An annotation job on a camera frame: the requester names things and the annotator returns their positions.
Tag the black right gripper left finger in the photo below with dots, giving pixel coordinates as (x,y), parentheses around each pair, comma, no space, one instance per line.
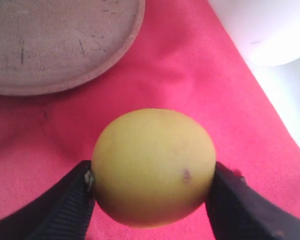
(61,213)

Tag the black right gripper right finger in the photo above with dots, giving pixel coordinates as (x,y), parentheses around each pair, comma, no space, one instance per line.
(237,212)

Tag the yellow lemon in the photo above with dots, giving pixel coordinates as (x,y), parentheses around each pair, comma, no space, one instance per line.
(152,167)

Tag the red tablecloth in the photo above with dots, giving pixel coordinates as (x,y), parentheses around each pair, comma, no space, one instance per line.
(181,60)

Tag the brown round plate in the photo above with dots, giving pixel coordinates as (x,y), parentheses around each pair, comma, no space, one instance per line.
(49,46)

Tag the cream plastic tub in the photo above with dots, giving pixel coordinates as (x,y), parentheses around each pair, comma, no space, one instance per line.
(265,32)

